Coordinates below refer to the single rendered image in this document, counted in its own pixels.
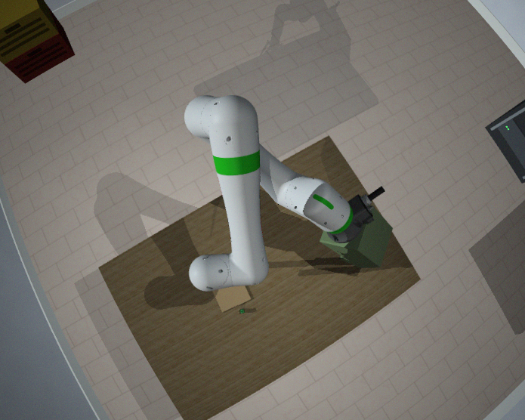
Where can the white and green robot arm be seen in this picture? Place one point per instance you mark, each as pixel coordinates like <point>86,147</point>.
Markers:
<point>242,165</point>

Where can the tan flat mat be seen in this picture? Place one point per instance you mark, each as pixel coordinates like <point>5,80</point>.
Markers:
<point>231,297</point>

